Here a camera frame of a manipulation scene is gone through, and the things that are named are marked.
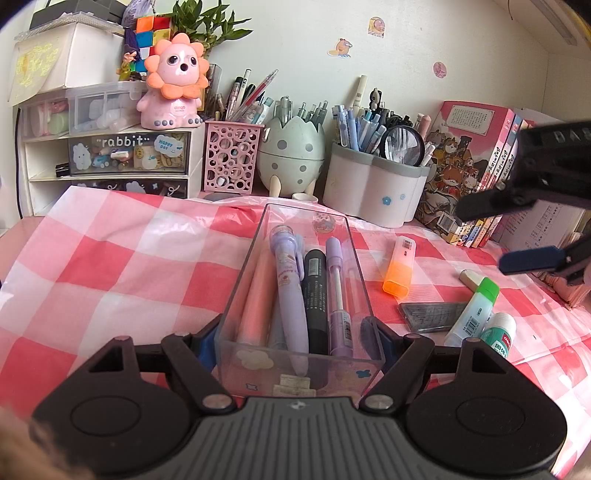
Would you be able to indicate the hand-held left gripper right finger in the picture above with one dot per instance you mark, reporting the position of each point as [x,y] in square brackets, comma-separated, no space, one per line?
[375,334]

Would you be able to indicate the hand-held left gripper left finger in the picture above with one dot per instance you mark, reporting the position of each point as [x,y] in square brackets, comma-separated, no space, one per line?
[207,344]

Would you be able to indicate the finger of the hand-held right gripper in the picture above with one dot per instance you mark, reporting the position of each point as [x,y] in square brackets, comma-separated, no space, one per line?
[531,261]
[489,201]

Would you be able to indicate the purple pen with clear barrel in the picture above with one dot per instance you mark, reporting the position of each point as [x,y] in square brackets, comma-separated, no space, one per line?
[340,332]

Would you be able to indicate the clear plastic pencil box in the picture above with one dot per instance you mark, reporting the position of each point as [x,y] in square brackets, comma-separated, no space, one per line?
[240,369]

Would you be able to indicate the orange highlighter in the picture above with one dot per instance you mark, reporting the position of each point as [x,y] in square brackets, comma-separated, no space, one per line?
[397,277]

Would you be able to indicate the peach coloured pen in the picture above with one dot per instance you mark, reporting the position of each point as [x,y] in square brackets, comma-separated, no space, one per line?
[256,304]

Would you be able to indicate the white eraser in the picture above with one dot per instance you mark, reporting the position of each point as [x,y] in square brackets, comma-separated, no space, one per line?
[471,279]

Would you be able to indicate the black marker pen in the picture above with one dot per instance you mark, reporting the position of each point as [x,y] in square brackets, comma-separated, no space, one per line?
[316,295]

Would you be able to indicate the white green glue stick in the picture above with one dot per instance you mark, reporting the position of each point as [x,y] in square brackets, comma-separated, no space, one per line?
[501,332]

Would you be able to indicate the green capped highlighter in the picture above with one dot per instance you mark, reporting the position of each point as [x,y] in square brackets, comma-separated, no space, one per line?
[471,318]

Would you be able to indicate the purple cartoon print pen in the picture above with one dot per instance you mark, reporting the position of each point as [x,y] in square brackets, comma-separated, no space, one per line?
[288,295]

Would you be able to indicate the illustrated paperback book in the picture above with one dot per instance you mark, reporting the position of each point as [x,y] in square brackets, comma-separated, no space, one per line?
[483,229]
[497,161]
[491,229]
[505,161]

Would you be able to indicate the white printed booklet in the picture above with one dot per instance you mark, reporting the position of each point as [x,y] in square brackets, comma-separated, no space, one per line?
[535,230]

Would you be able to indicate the row of cartoon books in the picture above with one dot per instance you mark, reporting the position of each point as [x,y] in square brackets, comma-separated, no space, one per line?
[461,138]

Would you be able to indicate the black rimmed magnifying glass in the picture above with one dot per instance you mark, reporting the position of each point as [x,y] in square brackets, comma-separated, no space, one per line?
[404,145]

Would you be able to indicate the white cloud shaped pen holder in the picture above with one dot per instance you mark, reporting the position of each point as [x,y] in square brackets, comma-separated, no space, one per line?
[364,189]

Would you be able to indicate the pink checkered tablecloth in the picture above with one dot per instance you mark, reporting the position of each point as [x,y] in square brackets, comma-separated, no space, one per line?
[115,258]

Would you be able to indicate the white tube lamp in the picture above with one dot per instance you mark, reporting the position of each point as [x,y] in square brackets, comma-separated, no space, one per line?
[561,25]

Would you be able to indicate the bunch of blue pink pens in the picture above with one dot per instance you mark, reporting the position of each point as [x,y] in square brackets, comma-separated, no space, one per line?
[351,124]

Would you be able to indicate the pink perforated pen holder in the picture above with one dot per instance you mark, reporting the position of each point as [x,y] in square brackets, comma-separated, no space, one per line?
[231,157]

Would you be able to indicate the green egg shaped pen holder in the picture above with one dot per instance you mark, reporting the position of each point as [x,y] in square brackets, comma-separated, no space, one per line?
[288,152]

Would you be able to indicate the tan fuzzy cloth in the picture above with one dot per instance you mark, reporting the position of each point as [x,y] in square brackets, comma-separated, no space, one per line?
[14,443]

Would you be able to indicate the bunch of grey green pens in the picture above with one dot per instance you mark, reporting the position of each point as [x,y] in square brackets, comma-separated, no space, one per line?
[284,108]

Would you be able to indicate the white drawer organiser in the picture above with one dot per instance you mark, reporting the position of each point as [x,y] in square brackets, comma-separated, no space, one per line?
[46,157]

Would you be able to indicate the bunch of red black pens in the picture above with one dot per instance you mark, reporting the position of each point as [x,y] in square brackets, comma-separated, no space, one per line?
[240,92]

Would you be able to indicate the pink lion toy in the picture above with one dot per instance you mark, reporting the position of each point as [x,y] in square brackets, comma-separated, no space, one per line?
[173,92]

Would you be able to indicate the clear plastic drawer box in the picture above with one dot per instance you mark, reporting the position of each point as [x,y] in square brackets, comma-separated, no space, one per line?
[92,110]

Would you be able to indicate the clear jar with brown contents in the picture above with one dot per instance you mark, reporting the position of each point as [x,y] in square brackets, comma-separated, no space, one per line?
[213,78]

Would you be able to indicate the small purple figurine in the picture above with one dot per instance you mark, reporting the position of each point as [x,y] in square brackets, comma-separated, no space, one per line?
[130,55]

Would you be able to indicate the white storage box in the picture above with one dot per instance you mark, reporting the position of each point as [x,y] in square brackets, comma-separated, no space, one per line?
[87,50]

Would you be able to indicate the colourful puzzle cube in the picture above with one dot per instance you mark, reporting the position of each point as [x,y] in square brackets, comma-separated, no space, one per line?
[152,30]

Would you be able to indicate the green bamboo plant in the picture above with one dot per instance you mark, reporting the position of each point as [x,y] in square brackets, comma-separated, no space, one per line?
[198,18]

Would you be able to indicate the yellow sticky note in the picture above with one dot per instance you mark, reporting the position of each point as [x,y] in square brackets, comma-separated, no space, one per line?
[32,64]

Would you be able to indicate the purple plastic bag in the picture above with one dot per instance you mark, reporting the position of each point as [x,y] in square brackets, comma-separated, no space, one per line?
[138,7]

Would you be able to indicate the black box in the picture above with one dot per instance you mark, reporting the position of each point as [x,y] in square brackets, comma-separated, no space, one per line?
[78,8]

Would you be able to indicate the round pink wall sticker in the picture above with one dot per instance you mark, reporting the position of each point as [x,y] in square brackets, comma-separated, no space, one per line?
[440,69]

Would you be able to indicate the yellow cartoon wall sticker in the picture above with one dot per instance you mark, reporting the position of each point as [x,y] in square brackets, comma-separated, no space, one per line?
[376,26]

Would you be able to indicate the duck wall sticker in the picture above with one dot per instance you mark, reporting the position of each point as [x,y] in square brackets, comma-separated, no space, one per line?
[339,47]

